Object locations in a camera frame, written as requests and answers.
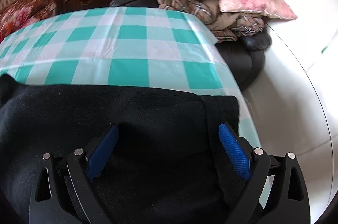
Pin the green white checkered cloth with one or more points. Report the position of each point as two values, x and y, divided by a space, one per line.
131 46

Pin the black pants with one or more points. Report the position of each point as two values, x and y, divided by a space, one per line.
168 165

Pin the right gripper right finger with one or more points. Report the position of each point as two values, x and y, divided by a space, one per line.
288 201

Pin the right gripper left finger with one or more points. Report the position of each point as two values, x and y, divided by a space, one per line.
83 165

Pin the red floral bed quilt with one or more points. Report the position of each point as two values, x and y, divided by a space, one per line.
25 12

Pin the beige plaid blanket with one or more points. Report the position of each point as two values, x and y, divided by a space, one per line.
225 26

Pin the black leather armchair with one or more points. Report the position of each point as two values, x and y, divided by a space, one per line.
245 57

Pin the small pink pillow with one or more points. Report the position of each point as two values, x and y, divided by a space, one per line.
277 9

